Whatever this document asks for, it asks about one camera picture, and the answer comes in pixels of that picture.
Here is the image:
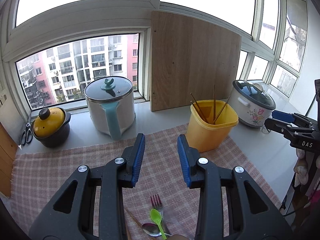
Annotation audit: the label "wooden chopstick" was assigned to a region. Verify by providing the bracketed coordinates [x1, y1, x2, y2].
[190, 93, 208, 122]
[213, 84, 216, 124]
[190, 100, 207, 122]
[124, 207, 153, 239]
[213, 96, 231, 124]

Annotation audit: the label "clear plastic spoon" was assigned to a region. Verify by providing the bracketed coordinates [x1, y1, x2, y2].
[162, 206, 182, 230]

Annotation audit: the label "green plastic spoon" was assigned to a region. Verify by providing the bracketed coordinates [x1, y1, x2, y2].
[150, 209, 167, 239]

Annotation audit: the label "metal fork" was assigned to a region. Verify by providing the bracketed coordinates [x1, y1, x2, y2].
[150, 194, 171, 235]

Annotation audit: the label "metal spoon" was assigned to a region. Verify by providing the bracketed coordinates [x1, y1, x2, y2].
[142, 223, 162, 237]

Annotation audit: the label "right gloved hand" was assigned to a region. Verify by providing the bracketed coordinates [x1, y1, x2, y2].
[293, 149, 319, 189]

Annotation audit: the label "floral white rice cooker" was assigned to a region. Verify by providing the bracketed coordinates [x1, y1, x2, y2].
[228, 80, 276, 128]

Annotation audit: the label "pink plaid table cloth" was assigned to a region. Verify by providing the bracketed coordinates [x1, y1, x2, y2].
[11, 125, 280, 233]

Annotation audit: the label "yellow plastic utensil bin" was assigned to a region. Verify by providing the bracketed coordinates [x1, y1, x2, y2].
[185, 100, 239, 153]

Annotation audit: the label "black pot yellow lid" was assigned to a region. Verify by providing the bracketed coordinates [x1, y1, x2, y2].
[31, 107, 71, 148]

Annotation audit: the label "black scissors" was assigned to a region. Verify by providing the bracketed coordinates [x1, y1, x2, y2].
[20, 117, 33, 146]

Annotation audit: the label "pine plank panel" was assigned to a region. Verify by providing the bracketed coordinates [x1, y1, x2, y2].
[0, 124, 18, 197]

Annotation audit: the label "white teal electric pot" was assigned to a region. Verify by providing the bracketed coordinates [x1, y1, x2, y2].
[84, 76, 136, 141]

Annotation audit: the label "large wooden board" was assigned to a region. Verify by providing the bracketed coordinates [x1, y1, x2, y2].
[150, 11, 241, 112]

